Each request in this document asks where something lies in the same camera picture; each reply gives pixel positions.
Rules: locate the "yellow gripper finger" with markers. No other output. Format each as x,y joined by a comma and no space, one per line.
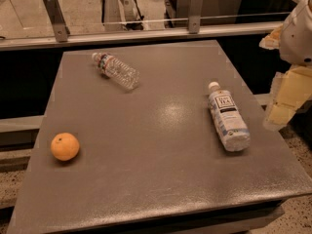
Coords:
272,40
289,91

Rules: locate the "blue label plastic bottle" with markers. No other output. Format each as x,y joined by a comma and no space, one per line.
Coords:
229,124

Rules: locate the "clear plastic water bottle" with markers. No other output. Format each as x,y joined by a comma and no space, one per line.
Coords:
116,70

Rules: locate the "grey table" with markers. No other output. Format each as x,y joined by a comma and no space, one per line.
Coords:
150,160

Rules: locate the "orange fruit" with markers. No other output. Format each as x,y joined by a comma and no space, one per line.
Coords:
65,146

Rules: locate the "right metal rail bracket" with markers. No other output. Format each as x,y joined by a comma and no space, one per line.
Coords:
194,16

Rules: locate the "metal rail bracket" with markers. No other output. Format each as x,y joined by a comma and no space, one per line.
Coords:
57,20
194,16

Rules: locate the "left metal rail bracket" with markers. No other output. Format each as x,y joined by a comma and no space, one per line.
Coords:
57,20

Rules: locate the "horizontal metal rail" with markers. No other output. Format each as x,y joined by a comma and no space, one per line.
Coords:
125,37

